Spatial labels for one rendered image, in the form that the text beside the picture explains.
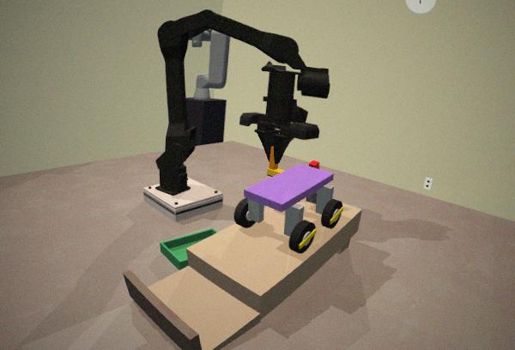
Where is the tan wooden ramp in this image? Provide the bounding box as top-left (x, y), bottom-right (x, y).
top-left (123, 192), bottom-right (362, 350)

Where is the yellow wedge chock with orange handle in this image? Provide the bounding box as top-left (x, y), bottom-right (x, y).
top-left (267, 147), bottom-right (285, 177)

